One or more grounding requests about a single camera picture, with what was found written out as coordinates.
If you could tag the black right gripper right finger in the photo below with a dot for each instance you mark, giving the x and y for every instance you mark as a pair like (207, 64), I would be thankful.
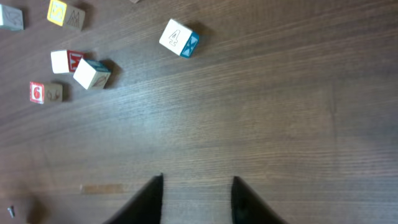
(248, 208)

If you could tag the red 6 number block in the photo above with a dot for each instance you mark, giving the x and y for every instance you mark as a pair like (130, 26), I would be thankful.
(43, 93)

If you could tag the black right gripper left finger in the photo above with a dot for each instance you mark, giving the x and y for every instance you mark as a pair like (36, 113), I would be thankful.
(145, 207)

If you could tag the leaf picture wooden block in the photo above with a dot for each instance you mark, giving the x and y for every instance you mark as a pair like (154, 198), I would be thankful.
(91, 74)

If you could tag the small metal screw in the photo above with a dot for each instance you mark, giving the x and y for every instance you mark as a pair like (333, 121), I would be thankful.
(11, 211)

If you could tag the blue X letter block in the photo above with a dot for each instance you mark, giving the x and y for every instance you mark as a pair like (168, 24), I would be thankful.
(179, 39)

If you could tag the plain wooden picture block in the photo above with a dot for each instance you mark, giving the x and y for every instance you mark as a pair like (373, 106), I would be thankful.
(11, 18)

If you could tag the yellow S letter block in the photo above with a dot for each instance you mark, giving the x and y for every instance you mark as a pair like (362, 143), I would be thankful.
(65, 15)

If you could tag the red M letter block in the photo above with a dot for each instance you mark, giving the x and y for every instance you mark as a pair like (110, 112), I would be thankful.
(65, 61)

